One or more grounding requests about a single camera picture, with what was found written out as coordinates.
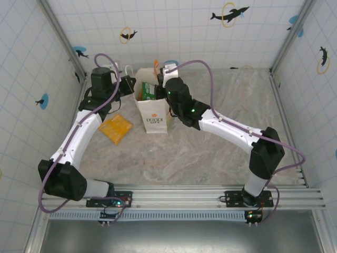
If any grey metal panel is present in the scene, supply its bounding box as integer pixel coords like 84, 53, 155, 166
39, 220, 325, 253

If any white paper bag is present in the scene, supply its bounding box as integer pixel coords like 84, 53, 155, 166
125, 65, 175, 134

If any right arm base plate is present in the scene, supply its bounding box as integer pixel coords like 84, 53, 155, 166
224, 189, 274, 208

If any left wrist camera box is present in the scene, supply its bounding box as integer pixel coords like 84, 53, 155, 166
102, 61, 121, 71

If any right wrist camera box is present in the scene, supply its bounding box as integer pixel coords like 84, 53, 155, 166
160, 60, 180, 88

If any upright dolphin yellow ring sticker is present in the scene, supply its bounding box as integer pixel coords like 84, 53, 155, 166
316, 46, 331, 75

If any small dolphin yellow ring sticker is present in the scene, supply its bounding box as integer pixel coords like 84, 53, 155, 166
120, 26, 138, 44

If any dolphin blue circle sticker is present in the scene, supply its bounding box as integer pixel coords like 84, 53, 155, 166
73, 46, 90, 59
286, 15, 304, 38
35, 93, 49, 110

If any aluminium frame post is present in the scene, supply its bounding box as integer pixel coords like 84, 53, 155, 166
36, 0, 88, 81
270, 0, 316, 74

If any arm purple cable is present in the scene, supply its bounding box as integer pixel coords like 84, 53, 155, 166
165, 60, 307, 225
38, 53, 121, 213

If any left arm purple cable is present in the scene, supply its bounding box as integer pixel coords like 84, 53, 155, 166
38, 53, 121, 213

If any green Fox's candy bag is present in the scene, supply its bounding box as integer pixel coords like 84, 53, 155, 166
142, 82, 156, 101

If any large dolphin yellow ring sticker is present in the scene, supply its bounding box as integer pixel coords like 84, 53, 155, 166
210, 2, 250, 28

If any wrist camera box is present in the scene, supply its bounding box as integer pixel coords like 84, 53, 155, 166
160, 60, 180, 88
102, 61, 121, 71

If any aluminium mounting rail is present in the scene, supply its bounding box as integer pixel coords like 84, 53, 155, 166
39, 184, 327, 210

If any white slotted cable duct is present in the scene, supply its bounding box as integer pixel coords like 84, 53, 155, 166
48, 210, 250, 221

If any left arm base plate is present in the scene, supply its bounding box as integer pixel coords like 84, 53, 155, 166
86, 190, 133, 209

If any yellow snack pouch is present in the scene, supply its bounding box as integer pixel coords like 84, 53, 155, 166
98, 113, 134, 145

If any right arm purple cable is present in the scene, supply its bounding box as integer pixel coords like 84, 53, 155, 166
165, 60, 307, 225

